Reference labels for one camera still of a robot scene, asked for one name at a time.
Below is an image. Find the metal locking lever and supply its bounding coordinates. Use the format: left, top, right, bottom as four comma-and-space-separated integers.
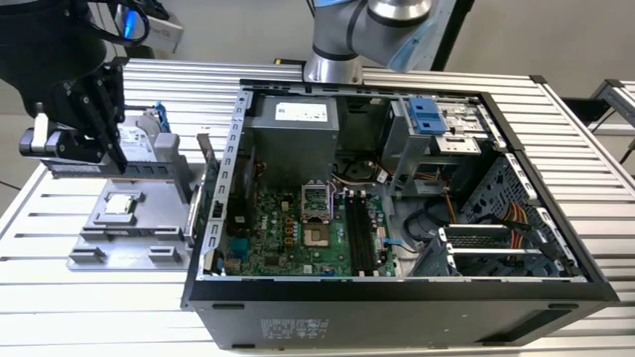
327, 187, 344, 223

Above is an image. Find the hard disk in blue carrier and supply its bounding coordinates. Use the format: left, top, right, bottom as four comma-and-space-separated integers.
115, 100, 172, 164

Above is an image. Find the green motherboard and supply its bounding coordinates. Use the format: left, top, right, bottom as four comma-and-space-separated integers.
223, 187, 400, 278

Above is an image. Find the blue drive bay latch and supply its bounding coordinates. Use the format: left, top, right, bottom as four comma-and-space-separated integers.
406, 97, 446, 135

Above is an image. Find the grey metal drive cage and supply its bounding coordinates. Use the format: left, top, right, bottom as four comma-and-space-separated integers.
382, 94, 498, 196

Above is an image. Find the metal socket cover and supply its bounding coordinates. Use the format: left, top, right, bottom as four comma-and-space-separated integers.
300, 180, 332, 221

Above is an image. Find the RAM stick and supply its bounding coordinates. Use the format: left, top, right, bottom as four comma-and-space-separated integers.
48, 158, 172, 180

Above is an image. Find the black PC case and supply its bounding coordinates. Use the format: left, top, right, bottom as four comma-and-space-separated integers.
179, 76, 622, 350

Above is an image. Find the black cable with blue plug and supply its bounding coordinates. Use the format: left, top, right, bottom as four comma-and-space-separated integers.
380, 237, 432, 254

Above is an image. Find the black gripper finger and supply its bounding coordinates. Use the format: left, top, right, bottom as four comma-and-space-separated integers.
52, 59, 128, 176
18, 114, 108, 165

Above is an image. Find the small black round fan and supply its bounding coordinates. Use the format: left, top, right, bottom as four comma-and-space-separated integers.
343, 158, 379, 180

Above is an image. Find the orange yellow wire bundle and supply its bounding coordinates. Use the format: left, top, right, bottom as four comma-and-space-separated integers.
503, 202, 531, 251

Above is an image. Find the black looped cable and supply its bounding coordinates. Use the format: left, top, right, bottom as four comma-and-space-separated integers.
402, 202, 451, 246

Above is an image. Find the CPU socket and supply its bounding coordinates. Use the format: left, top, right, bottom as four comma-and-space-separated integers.
303, 222, 332, 249

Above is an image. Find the metal slat side table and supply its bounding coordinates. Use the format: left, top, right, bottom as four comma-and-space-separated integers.
587, 78, 635, 135

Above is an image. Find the black metal frame post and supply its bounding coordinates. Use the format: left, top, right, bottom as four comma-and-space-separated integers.
430, 0, 474, 71

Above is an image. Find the grey power supply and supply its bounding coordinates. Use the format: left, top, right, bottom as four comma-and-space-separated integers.
246, 94, 342, 187

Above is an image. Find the silver camera with blue cable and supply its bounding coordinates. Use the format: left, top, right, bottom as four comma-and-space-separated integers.
111, 0, 184, 53

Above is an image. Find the silver CPU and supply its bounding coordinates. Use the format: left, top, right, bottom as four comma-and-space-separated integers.
102, 193, 135, 216

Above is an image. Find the grey parts rack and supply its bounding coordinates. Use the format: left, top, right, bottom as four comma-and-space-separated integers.
66, 134, 210, 272

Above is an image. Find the green graphics card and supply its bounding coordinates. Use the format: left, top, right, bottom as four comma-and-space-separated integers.
182, 129, 223, 248

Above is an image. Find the perforated metal disk bay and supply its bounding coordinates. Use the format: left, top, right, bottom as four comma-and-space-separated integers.
411, 222, 552, 278

